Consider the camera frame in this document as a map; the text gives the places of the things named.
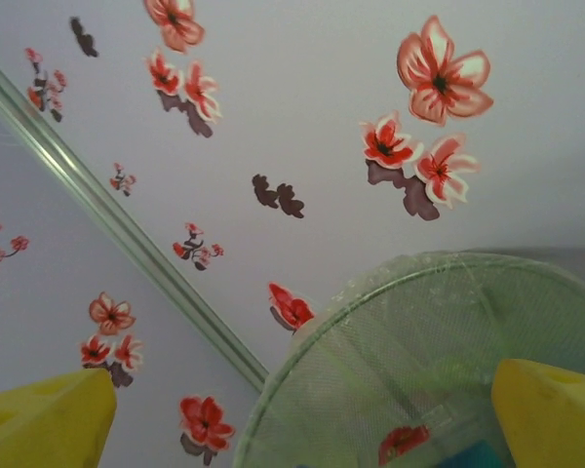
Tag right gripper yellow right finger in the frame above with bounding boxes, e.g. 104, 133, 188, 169
490, 359, 585, 468

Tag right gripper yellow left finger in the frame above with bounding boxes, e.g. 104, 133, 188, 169
0, 368, 118, 468

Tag grey mesh waste bin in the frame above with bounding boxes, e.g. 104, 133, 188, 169
232, 249, 585, 468

